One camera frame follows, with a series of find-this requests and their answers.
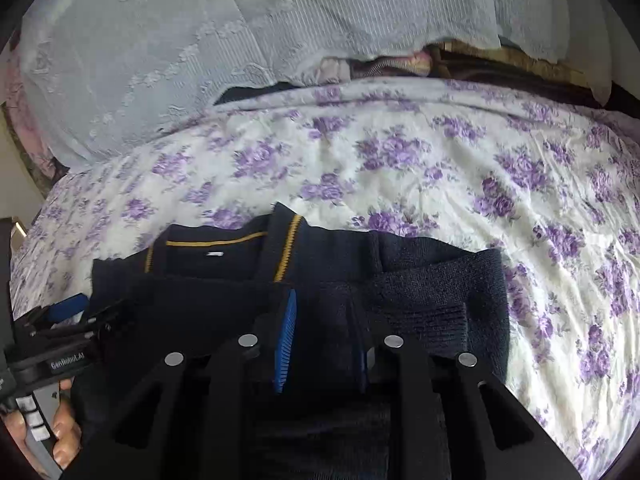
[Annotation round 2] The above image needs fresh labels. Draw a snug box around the navy school cardigan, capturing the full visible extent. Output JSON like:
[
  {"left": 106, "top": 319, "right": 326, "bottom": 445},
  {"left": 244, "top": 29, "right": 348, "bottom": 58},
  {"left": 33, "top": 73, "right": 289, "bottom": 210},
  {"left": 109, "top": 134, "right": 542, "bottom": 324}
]
[{"left": 66, "top": 205, "right": 509, "bottom": 479}]

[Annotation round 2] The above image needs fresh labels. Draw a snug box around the person's left hand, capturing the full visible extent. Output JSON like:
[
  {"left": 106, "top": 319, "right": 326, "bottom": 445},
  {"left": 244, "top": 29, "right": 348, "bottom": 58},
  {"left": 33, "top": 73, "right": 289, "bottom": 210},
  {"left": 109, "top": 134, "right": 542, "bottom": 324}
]
[{"left": 2, "top": 378, "right": 84, "bottom": 470}]

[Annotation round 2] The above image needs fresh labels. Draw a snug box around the pink floral fabric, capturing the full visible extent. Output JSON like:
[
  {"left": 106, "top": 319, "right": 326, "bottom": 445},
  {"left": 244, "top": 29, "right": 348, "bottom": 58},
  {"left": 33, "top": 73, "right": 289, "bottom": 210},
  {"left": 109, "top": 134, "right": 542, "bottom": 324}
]
[{"left": 1, "top": 38, "right": 67, "bottom": 183}]

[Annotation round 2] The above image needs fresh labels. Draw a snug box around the white lace cover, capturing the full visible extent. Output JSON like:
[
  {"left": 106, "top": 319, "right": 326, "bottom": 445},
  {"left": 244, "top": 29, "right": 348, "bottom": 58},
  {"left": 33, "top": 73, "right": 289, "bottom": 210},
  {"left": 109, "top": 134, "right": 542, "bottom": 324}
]
[{"left": 14, "top": 0, "right": 572, "bottom": 174}]

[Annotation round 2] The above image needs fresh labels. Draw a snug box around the purple floral bed quilt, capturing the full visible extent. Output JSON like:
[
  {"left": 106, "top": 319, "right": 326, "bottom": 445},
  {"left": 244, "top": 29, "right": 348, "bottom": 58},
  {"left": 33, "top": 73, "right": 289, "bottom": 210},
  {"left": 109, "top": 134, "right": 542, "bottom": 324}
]
[{"left": 11, "top": 78, "right": 639, "bottom": 479}]

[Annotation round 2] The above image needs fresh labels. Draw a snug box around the stacked bedding under cover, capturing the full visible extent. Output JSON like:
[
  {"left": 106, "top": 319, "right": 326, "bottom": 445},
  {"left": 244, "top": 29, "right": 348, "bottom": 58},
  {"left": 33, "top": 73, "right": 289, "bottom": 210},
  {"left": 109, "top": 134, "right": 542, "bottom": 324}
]
[{"left": 217, "top": 40, "right": 613, "bottom": 106}]

